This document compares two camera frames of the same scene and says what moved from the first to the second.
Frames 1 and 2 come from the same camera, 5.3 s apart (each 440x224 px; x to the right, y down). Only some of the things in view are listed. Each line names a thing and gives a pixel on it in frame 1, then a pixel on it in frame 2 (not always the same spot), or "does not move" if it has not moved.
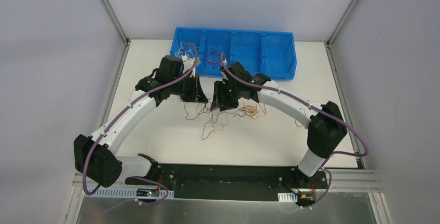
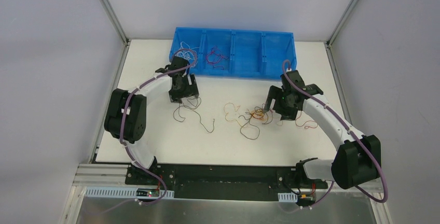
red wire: x=214 y=57 does not move
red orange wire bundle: x=219 y=118 to x=249 y=121
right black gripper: x=228 y=94 to x=277 y=102
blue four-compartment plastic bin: x=272 y=53 does not move
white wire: x=184 y=50 does not move
